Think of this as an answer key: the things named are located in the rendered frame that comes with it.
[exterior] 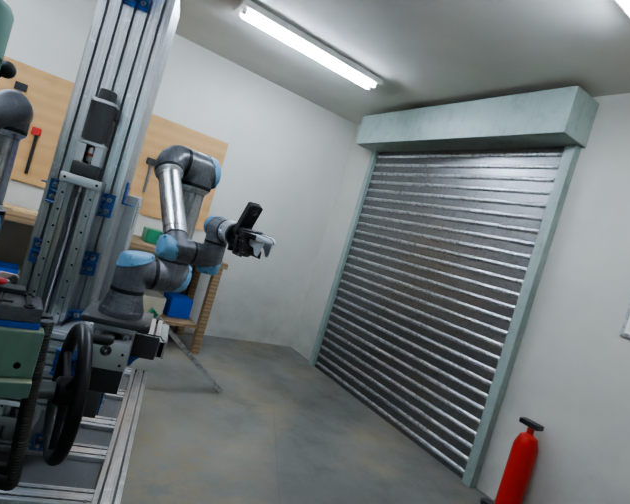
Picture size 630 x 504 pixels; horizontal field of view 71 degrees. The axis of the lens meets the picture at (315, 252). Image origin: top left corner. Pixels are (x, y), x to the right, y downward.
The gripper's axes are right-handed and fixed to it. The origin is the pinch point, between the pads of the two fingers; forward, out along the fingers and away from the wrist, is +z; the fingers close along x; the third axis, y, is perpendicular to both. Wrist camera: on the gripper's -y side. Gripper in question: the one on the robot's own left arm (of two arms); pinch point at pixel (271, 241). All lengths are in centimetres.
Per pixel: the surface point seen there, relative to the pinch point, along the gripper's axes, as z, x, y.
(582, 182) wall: -10, -238, -64
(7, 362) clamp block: 11, 60, 27
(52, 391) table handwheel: 6, 51, 37
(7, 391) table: 14, 60, 32
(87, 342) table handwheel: 10, 47, 24
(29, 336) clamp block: 12, 58, 22
